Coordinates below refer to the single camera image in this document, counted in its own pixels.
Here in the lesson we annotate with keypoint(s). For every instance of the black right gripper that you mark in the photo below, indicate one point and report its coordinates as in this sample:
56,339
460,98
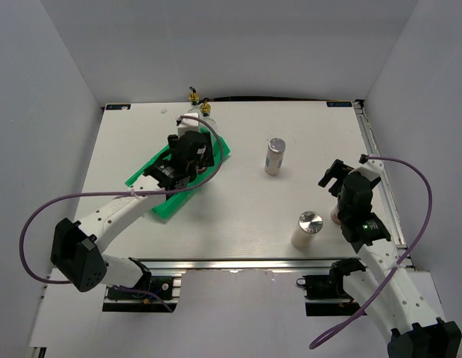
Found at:
337,170

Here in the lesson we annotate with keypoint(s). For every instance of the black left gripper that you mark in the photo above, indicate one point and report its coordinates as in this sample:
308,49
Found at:
208,159

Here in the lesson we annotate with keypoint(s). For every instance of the glass bottle with dark sauce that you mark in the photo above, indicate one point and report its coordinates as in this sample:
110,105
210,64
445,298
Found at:
194,100

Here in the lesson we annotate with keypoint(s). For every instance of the red cap sauce bottle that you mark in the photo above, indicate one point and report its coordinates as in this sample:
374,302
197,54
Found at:
202,170

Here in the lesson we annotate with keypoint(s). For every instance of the clear glass bottle gold spout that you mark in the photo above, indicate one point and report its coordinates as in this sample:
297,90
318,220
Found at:
205,114

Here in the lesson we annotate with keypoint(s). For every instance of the white lid spice jar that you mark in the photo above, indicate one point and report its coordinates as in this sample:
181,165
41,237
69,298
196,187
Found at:
335,214

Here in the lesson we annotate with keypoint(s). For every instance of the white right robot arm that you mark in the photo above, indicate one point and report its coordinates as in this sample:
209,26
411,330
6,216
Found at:
376,279

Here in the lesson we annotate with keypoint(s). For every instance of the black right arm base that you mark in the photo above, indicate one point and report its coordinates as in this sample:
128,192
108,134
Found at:
324,293

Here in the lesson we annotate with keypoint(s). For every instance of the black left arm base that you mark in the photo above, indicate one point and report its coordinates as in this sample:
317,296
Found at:
161,296

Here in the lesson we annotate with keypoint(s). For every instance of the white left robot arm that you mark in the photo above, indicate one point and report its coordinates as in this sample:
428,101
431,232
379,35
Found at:
78,247

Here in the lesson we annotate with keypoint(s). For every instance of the green three-compartment plastic bin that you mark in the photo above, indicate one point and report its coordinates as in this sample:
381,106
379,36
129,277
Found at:
179,194

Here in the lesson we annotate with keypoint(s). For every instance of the white shaker silver lid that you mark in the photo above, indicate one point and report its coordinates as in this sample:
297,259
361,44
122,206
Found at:
309,224

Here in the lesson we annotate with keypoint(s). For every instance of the white shaker blue label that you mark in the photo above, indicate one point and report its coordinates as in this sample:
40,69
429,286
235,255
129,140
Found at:
274,156

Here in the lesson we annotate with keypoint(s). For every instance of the right blue logo sticker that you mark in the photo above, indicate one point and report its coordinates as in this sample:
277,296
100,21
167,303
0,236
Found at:
339,104

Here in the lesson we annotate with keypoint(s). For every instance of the blue logo sticker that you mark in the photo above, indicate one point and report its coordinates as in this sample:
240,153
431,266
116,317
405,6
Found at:
110,107
339,104

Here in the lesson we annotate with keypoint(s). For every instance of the left blue logo sticker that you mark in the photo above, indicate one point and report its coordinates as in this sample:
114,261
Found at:
110,107

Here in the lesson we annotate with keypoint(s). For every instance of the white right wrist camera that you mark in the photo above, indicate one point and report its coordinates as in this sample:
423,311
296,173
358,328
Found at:
371,169

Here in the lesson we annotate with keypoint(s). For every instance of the aluminium table frame rail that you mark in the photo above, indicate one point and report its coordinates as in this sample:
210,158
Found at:
380,156

